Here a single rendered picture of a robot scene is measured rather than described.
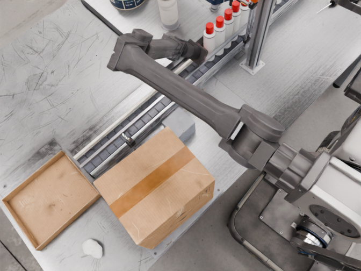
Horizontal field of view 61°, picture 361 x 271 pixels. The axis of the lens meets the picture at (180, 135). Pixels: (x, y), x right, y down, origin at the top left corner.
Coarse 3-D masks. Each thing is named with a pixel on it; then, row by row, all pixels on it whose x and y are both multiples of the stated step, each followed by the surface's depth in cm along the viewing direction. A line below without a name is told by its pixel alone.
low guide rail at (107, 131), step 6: (186, 66) 137; (174, 72) 135; (150, 96) 132; (138, 102) 130; (144, 102) 131; (132, 108) 129; (126, 114) 128; (120, 120) 127; (114, 126) 127; (102, 132) 126; (108, 132) 127; (96, 138) 125; (102, 138) 126; (90, 144) 124; (84, 150) 123; (78, 156) 123
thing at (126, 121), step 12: (288, 0) 151; (252, 24) 146; (240, 36) 144; (228, 48) 142; (216, 60) 140; (180, 72) 138; (204, 72) 138; (156, 96) 134; (144, 108) 133; (156, 108) 132; (144, 120) 130; (132, 132) 128; (96, 144) 128; (120, 144) 127; (84, 156) 126; (96, 156) 125; (108, 156) 125; (84, 168) 124
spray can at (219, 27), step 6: (216, 18) 123; (222, 18) 123; (216, 24) 124; (222, 24) 124; (216, 30) 126; (222, 30) 126; (216, 36) 129; (222, 36) 129; (216, 42) 132; (222, 42) 133; (222, 48) 137; (216, 54) 140
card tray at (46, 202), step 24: (48, 168) 130; (72, 168) 129; (24, 192) 126; (48, 192) 126; (72, 192) 125; (96, 192) 124; (24, 216) 122; (48, 216) 122; (72, 216) 117; (48, 240) 116
